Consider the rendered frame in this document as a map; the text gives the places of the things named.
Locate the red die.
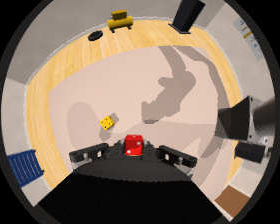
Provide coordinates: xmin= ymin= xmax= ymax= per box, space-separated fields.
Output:
xmin=125 ymin=135 xmax=143 ymax=155

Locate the yellow die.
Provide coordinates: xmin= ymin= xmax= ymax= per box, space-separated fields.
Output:
xmin=100 ymin=116 xmax=115 ymax=130

